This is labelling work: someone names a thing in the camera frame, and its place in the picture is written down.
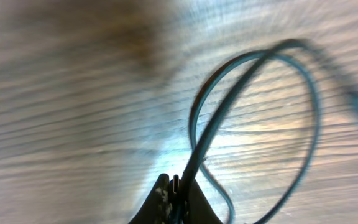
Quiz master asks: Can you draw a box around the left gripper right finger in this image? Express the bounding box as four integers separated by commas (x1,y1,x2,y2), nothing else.
183,180,223,224

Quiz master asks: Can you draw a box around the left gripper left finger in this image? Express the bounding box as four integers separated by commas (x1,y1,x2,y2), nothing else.
129,174,172,224

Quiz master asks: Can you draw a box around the black usb cable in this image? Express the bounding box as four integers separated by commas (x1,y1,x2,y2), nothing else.
169,38,358,224

